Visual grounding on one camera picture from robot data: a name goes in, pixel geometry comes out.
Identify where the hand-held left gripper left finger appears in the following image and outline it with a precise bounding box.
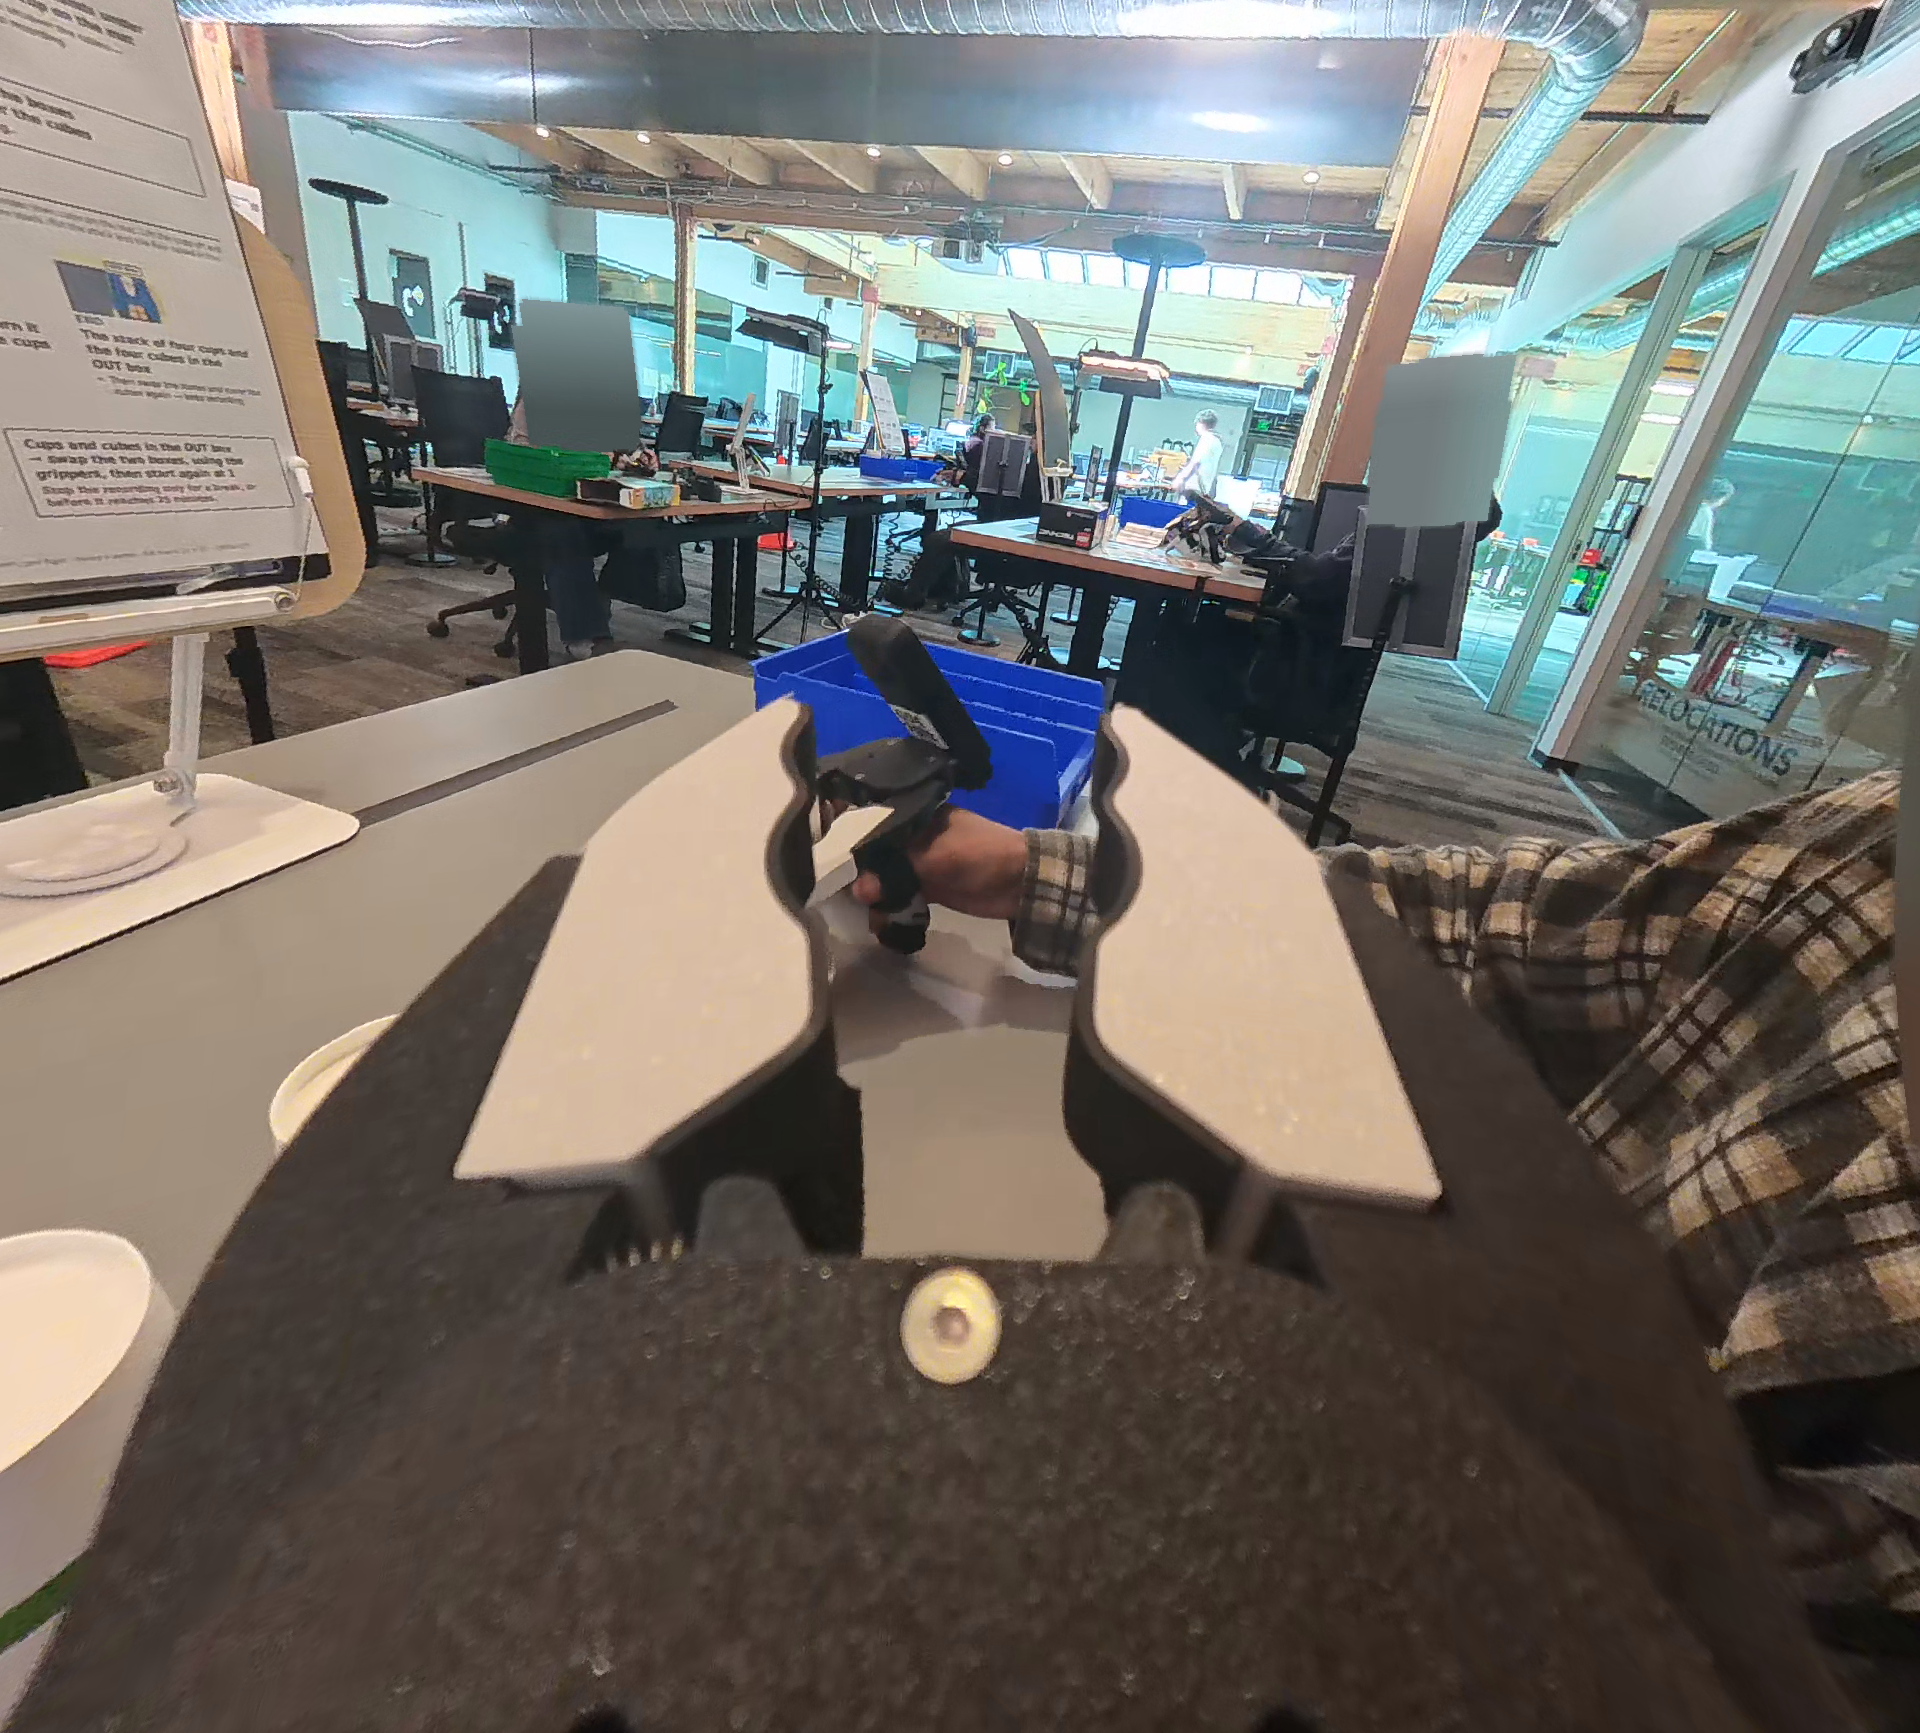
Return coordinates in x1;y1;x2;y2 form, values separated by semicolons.
452;699;837;1183

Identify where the black ceiling speaker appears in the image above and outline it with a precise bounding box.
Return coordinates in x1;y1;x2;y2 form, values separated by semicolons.
1788;8;1886;95

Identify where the person's right hand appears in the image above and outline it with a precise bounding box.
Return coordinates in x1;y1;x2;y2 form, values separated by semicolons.
852;807;1031;928

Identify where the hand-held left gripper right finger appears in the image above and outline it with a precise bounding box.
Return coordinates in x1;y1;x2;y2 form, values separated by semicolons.
1064;704;1445;1207

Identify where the silver ventilation duct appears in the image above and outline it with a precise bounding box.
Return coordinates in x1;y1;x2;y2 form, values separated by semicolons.
163;0;1652;310

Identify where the tripod light stand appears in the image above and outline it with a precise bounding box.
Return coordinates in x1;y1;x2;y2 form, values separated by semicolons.
733;307;850;646

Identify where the wooden pillar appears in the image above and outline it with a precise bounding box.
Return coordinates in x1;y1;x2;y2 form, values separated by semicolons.
1285;37;1506;504

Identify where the blue plastic bin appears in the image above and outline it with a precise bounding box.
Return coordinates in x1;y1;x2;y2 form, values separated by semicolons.
751;630;1109;850

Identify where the green plastic crate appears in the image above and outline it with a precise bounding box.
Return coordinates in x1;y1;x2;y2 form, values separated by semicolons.
481;434;617;500

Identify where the black floor lamp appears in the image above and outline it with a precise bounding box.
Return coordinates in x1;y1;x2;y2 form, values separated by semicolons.
306;176;390;339
1109;232;1210;520

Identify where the white instruction sheet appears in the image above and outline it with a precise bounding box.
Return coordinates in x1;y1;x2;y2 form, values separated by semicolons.
0;0;328;604

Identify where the person's right forearm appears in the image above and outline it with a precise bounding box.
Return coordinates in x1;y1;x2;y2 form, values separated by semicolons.
1011;767;1920;1667

